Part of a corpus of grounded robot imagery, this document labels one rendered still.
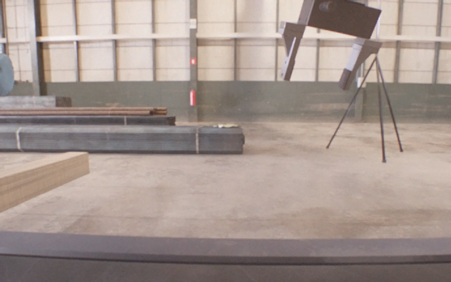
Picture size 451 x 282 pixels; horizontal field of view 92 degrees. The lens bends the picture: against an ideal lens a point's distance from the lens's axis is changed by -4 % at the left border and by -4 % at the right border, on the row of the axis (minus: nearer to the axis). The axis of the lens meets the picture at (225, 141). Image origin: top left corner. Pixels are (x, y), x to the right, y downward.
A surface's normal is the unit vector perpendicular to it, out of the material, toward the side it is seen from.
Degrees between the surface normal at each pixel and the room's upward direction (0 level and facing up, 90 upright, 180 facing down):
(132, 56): 90
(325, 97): 90
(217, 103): 90
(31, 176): 90
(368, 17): 114
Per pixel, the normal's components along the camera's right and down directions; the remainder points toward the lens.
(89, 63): -0.03, 0.13
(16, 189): 1.00, 0.00
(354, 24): 0.08, 0.52
